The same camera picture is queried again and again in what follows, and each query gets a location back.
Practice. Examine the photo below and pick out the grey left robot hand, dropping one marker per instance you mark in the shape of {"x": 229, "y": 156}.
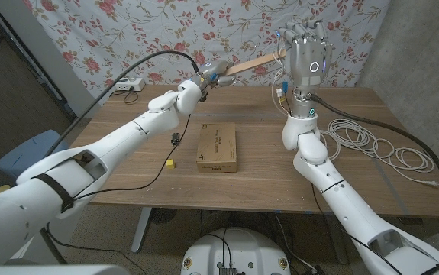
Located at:
{"x": 215, "y": 72}

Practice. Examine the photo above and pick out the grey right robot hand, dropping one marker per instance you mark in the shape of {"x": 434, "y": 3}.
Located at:
{"x": 308, "y": 57}

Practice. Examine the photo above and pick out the long wooden clip hanger board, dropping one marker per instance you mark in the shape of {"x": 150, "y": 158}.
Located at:
{"x": 253, "y": 64}

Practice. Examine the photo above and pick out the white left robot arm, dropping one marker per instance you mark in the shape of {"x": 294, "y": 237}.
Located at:
{"x": 127, "y": 130}

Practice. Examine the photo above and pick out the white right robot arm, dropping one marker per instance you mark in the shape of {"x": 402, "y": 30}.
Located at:
{"x": 341, "y": 198}

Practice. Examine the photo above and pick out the brown cardboard package box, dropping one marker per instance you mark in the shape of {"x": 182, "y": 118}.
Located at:
{"x": 217, "y": 160}

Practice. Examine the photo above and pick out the small yellow block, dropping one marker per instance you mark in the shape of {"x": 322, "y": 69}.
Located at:
{"x": 170, "y": 164}

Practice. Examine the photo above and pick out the white power strip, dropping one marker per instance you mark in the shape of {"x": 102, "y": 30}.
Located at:
{"x": 129, "y": 84}

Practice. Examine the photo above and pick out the floral print backdrop cloth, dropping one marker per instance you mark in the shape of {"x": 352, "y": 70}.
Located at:
{"x": 127, "y": 30}

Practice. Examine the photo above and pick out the black round floor fan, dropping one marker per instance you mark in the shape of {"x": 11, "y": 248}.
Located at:
{"x": 163, "y": 215}

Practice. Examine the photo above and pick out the white table leg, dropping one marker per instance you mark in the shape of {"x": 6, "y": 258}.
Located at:
{"x": 142, "y": 229}

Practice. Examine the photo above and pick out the white robot torso base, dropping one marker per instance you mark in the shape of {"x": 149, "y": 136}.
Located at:
{"x": 236, "y": 248}

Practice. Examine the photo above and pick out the grey table leg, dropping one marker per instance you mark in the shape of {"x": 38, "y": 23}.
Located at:
{"x": 333, "y": 244}

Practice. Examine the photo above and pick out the blue padded stool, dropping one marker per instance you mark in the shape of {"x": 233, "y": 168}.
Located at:
{"x": 24, "y": 153}

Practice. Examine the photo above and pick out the black floor adapter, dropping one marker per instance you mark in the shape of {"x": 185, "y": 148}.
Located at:
{"x": 316, "y": 270}

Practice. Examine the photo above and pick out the yellow black foot pedal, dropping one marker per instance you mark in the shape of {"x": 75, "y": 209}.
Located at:
{"x": 1, "y": 189}

